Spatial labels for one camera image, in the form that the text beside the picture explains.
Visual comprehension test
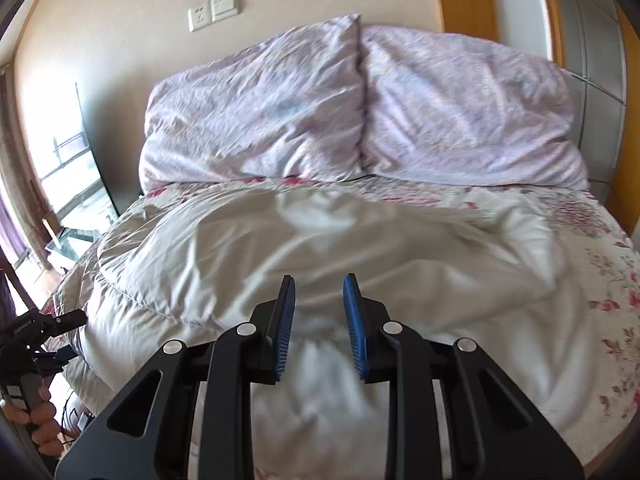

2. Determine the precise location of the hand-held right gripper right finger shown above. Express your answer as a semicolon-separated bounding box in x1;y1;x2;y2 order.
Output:
342;272;586;480

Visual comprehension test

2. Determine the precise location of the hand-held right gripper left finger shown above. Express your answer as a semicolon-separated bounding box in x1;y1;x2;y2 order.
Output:
54;274;297;480

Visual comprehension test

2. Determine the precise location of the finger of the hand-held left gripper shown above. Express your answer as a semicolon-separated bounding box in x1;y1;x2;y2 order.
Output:
50;309;89;334
35;349;77;372

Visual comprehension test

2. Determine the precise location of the white down jacket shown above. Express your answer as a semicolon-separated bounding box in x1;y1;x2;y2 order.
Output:
60;185;597;480

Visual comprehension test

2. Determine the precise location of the person's left hand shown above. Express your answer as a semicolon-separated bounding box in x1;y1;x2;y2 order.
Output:
2;399;64;456

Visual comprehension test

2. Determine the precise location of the glass television stand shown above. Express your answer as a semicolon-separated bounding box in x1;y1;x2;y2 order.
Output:
45;225;103;267

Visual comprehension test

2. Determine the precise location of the flat screen television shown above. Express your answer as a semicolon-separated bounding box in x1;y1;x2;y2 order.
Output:
37;82;121;232

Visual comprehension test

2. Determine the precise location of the lilac pillow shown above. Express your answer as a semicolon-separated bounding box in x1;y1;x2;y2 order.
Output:
357;25;592;192
139;12;369;194

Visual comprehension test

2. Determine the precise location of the floral bed sheet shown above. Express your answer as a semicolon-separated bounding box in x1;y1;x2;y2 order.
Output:
45;174;640;480

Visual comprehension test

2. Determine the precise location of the frosted glass door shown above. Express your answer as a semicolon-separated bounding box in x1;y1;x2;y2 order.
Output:
549;0;629;202

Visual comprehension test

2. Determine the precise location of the white wall socket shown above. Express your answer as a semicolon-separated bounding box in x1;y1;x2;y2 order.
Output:
187;5;214;34

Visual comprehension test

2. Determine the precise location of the white wall switch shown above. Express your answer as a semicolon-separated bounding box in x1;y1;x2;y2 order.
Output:
210;0;240;24

